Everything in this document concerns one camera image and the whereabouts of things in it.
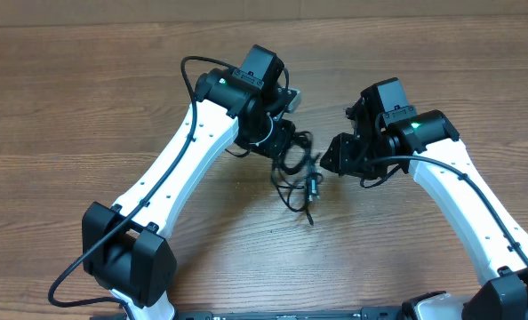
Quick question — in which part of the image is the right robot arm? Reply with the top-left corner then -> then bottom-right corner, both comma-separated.
320,77 -> 528,319

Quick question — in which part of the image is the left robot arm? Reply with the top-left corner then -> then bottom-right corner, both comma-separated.
82,45 -> 299,319

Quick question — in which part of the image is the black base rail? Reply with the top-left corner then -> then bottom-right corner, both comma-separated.
174,306 -> 408,320

